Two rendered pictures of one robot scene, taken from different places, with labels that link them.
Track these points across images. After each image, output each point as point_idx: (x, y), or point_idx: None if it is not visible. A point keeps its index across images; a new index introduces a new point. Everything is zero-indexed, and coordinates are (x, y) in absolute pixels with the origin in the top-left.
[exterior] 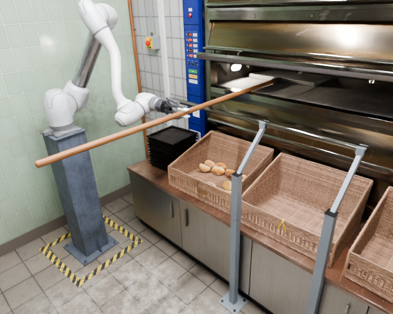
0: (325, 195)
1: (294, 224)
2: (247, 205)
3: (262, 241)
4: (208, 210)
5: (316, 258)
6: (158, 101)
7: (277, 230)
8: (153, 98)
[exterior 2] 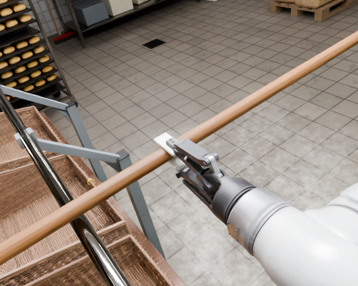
0: None
1: (83, 173)
2: (117, 209)
3: (121, 208)
4: (174, 275)
5: (94, 148)
6: (250, 186)
7: (91, 224)
8: (275, 201)
